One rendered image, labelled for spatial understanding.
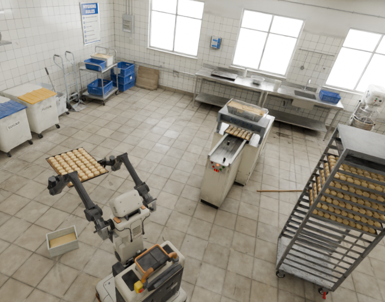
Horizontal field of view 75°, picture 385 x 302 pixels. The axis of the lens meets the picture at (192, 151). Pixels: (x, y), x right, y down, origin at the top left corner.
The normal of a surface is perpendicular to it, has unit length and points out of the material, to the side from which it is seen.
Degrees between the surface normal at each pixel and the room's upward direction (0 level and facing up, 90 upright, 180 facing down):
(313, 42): 90
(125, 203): 47
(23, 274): 0
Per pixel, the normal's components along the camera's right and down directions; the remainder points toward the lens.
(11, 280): 0.14, -0.82
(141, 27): -0.29, 0.51
